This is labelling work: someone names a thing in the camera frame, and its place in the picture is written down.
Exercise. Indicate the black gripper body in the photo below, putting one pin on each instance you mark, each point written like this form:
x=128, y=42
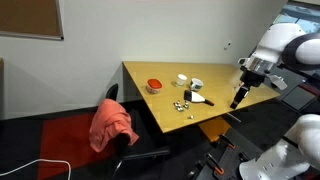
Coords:
x=250, y=78

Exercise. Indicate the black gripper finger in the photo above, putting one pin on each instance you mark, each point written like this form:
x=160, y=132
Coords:
x=243, y=91
x=236, y=101

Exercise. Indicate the white brush with black handle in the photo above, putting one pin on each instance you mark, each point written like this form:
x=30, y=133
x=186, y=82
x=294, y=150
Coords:
x=196, y=98

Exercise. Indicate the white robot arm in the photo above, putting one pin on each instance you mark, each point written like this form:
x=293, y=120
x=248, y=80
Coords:
x=286, y=42

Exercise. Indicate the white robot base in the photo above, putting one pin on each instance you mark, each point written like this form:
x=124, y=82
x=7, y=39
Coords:
x=296, y=151

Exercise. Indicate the lone wrapped candy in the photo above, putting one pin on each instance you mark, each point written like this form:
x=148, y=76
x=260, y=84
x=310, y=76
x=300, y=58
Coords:
x=191, y=117

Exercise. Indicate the green wrapped candy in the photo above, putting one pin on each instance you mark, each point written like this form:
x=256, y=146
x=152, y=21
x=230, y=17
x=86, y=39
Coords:
x=180, y=109
x=186, y=105
x=177, y=104

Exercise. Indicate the white cup with red print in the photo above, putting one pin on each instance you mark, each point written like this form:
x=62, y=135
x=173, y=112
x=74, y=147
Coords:
x=238, y=86

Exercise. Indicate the orange box under table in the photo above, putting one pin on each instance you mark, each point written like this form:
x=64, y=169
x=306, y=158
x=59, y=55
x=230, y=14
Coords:
x=214, y=127

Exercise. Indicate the green white christmas mug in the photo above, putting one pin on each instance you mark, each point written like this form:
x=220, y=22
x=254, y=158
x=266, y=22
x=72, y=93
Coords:
x=196, y=84

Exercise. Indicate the white paper cup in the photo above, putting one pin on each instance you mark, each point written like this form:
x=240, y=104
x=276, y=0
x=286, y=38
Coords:
x=181, y=79

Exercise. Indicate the wooden table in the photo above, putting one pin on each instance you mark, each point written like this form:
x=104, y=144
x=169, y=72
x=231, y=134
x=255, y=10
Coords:
x=219, y=82

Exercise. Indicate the black clamp rack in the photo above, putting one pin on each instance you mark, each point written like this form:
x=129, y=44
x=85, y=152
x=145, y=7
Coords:
x=223, y=161

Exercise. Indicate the red lid plastic container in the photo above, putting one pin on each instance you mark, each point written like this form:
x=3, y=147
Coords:
x=153, y=86

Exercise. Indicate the black chair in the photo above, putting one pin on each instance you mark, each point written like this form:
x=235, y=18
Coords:
x=150, y=144

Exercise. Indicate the pink cloth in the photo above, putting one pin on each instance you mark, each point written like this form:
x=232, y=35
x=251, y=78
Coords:
x=110, y=120

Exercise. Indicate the cork board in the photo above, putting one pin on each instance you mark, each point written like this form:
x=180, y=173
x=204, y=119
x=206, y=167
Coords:
x=40, y=19

